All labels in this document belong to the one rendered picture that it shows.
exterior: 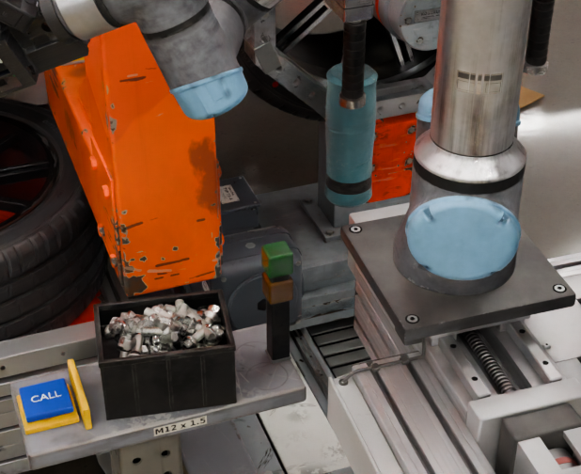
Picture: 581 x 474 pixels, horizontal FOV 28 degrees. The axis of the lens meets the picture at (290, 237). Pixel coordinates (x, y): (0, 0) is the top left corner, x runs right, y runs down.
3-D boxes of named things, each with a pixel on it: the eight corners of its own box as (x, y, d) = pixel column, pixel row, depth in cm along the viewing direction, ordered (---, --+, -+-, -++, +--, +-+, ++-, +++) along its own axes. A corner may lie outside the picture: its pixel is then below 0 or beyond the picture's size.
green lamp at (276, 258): (285, 260, 180) (285, 238, 178) (294, 275, 177) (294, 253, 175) (260, 265, 179) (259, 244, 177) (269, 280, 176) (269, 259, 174)
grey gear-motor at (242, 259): (243, 270, 268) (239, 136, 247) (308, 388, 236) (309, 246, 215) (165, 287, 263) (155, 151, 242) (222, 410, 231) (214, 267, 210)
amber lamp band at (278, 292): (285, 286, 183) (285, 265, 181) (294, 301, 180) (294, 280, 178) (260, 292, 182) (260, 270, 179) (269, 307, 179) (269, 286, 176)
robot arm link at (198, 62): (263, 62, 128) (221, -27, 123) (246, 113, 119) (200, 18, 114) (198, 84, 131) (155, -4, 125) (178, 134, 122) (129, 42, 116)
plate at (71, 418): (69, 387, 182) (68, 383, 181) (79, 422, 176) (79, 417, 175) (17, 400, 179) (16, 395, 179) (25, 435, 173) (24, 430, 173)
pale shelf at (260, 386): (271, 335, 196) (270, 321, 195) (306, 402, 183) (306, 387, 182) (11, 396, 184) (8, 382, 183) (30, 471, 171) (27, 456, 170)
